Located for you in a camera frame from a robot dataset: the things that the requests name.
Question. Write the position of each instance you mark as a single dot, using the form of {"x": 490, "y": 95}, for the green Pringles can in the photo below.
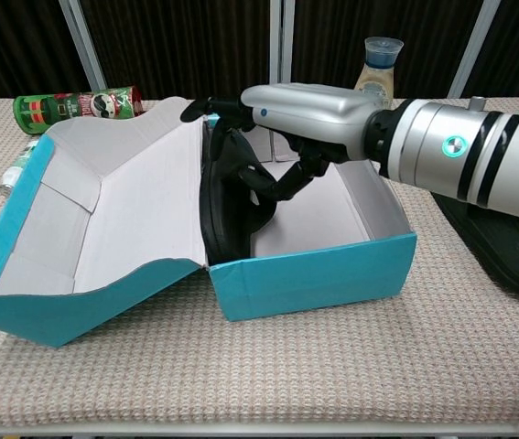
{"x": 57, "y": 110}

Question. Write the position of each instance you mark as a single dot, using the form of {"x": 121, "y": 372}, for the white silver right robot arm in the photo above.
{"x": 469, "y": 151}

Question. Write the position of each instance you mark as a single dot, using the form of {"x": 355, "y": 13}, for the clear bottle with blue cap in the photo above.
{"x": 380, "y": 59}

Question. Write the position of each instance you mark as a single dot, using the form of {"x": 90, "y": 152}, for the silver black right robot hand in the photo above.
{"x": 309, "y": 114}

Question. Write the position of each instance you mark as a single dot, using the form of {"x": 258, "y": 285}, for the turquoise cardboard shoe box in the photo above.
{"x": 309, "y": 283}

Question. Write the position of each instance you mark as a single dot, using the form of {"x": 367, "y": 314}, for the black slipper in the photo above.
{"x": 501, "y": 247}
{"x": 222, "y": 219}

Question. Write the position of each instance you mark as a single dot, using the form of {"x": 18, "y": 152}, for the beige woven tablecloth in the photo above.
{"x": 259, "y": 375}

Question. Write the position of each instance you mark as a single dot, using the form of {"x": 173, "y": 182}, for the white frame pole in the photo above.
{"x": 81, "y": 41}
{"x": 281, "y": 41}
{"x": 475, "y": 46}

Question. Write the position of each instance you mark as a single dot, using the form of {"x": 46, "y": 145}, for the small white green bottle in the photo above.
{"x": 16, "y": 169}

